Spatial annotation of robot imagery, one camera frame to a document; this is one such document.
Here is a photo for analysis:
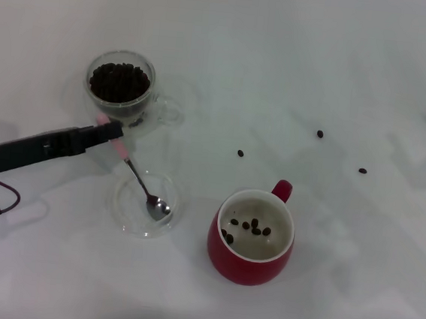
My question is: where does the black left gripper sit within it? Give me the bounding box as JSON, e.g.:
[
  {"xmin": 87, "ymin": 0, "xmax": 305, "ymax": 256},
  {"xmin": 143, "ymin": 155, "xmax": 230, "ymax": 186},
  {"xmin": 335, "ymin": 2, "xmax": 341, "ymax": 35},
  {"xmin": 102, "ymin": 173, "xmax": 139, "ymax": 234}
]
[{"xmin": 0, "ymin": 110, "xmax": 125, "ymax": 188}]

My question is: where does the pile of coffee beans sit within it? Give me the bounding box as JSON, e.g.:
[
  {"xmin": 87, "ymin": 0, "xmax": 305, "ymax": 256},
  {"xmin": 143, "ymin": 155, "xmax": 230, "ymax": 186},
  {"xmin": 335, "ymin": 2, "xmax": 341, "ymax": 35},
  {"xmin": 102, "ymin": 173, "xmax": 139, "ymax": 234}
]
[{"xmin": 87, "ymin": 59, "xmax": 153, "ymax": 107}]

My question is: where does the pink handled metal spoon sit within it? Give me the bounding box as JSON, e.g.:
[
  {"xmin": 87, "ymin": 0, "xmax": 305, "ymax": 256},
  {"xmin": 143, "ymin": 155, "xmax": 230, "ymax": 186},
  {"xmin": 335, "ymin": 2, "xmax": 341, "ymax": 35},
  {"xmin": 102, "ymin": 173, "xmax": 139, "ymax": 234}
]
[{"xmin": 86, "ymin": 113, "xmax": 180, "ymax": 223}]

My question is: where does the red mug white inside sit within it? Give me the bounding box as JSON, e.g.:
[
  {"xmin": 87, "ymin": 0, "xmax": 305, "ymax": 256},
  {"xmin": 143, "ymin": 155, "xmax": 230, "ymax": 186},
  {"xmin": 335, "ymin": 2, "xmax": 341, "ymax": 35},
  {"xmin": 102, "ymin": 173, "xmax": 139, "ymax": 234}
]
[{"xmin": 203, "ymin": 173, "xmax": 301, "ymax": 290}]

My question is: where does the clear glass saucer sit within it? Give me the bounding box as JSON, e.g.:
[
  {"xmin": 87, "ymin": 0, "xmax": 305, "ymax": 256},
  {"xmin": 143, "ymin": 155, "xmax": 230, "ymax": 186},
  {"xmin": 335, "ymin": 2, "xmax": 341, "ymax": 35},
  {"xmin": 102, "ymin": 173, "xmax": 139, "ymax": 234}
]
[{"xmin": 109, "ymin": 167, "xmax": 186, "ymax": 243}]

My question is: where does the clear glass cup with handle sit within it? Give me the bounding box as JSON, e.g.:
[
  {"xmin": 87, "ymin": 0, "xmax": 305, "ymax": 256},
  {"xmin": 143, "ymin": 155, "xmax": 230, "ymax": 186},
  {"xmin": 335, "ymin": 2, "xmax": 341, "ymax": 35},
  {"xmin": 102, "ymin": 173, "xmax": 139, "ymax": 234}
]
[{"xmin": 79, "ymin": 47, "xmax": 191, "ymax": 139}]

